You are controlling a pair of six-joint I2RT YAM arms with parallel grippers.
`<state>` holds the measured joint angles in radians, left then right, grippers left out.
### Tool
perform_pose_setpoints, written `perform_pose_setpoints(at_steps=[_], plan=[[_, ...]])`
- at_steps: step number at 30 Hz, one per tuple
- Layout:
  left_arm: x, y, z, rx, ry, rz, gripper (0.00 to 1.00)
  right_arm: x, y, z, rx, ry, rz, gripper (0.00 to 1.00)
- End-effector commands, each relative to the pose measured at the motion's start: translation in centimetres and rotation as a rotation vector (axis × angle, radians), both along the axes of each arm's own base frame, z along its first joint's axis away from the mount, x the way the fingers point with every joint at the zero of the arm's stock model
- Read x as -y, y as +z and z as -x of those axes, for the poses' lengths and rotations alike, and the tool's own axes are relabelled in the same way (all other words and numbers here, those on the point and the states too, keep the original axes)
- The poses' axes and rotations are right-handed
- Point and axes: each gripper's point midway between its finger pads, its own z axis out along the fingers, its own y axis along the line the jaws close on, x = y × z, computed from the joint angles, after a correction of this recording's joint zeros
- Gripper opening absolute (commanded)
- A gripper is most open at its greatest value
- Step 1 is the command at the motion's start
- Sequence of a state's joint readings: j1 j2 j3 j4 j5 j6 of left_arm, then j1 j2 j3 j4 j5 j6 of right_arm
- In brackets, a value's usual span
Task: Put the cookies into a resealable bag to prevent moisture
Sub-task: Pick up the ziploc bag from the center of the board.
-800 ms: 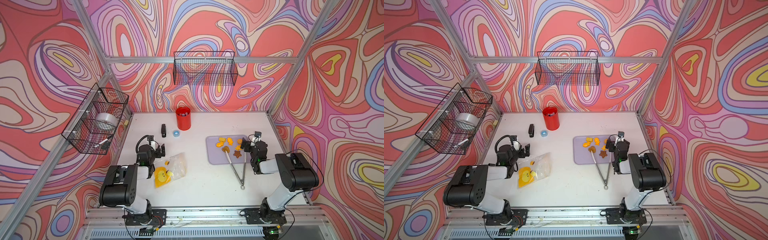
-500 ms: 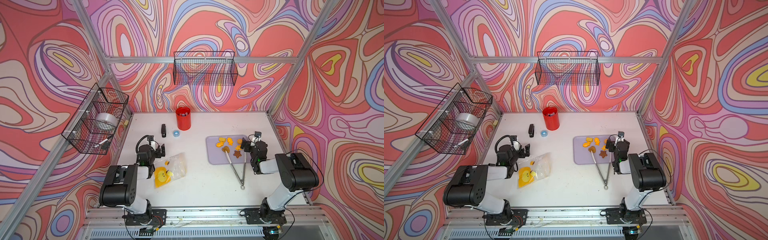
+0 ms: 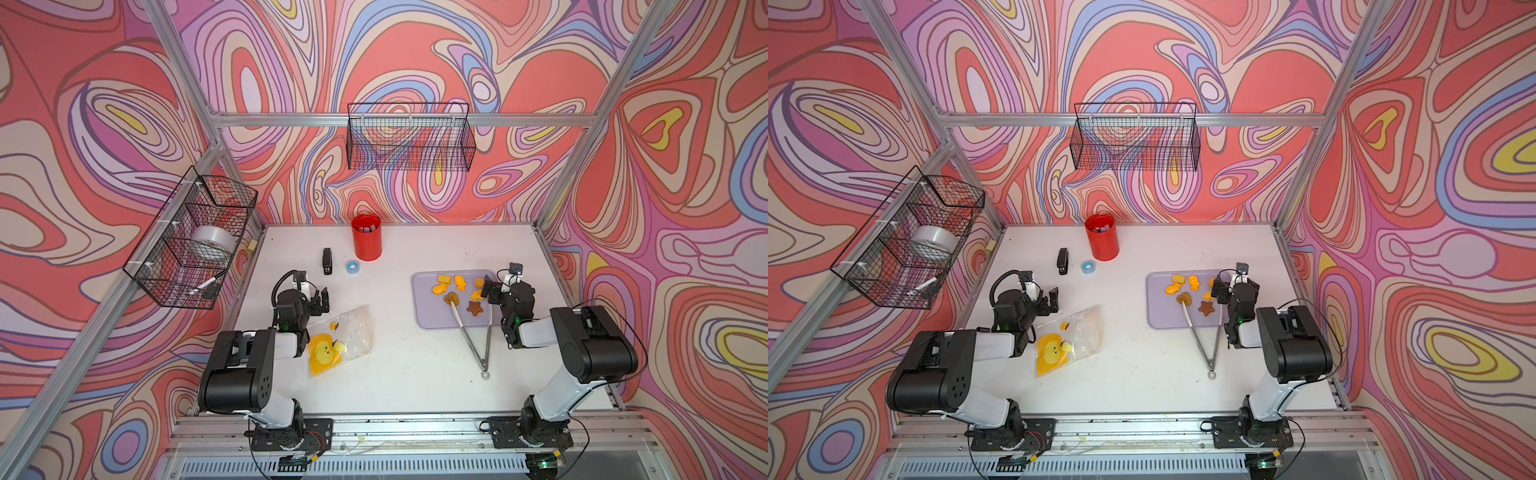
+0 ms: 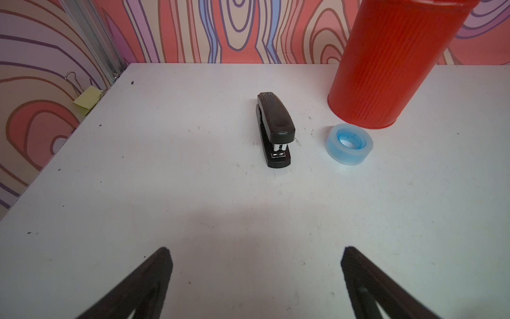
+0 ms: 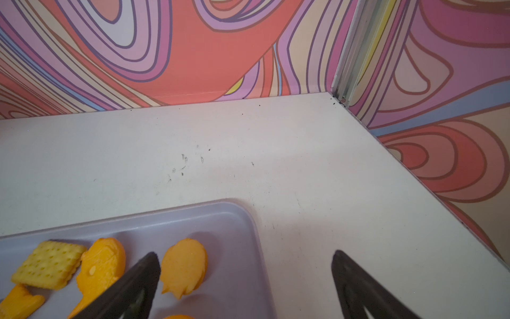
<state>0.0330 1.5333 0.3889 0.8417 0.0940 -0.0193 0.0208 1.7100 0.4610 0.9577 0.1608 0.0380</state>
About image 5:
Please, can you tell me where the lavender plastic tray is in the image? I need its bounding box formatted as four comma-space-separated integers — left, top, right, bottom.
1, 202, 276, 318

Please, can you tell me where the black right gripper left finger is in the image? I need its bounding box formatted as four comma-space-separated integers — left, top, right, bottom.
75, 252, 161, 319

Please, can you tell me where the square yellow cracker cookie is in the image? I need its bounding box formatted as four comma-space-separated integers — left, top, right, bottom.
11, 241, 87, 291

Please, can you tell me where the aluminium corner frame post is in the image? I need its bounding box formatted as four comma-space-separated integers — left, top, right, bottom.
331, 1, 397, 108

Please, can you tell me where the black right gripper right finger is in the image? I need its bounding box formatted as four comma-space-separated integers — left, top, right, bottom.
331, 250, 419, 319

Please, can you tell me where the orange duck shaped cookie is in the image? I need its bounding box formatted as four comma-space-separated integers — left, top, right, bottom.
68, 238, 126, 318

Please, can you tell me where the orange round chick cookie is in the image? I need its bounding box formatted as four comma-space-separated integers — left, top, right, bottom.
160, 238, 209, 300

